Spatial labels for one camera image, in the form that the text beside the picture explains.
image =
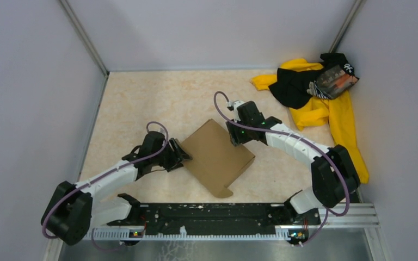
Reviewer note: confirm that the black cloth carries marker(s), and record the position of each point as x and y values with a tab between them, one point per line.
290	86

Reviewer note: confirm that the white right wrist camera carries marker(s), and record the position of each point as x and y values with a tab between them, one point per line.
233	105

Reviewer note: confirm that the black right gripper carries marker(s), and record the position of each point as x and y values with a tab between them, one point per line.
235	138

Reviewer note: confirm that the brown cardboard box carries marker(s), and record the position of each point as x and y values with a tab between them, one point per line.
215	162

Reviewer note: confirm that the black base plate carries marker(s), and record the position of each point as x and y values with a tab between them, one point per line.
215	218

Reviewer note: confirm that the aluminium frame rail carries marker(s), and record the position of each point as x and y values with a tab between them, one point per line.
344	216

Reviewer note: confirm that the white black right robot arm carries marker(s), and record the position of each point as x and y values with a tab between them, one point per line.
333	173

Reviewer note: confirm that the patterned grey pouch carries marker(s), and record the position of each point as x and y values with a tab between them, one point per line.
333	82

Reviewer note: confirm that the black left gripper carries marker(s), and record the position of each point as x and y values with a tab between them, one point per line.
181	155

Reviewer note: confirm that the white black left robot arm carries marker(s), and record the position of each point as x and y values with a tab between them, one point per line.
75	208

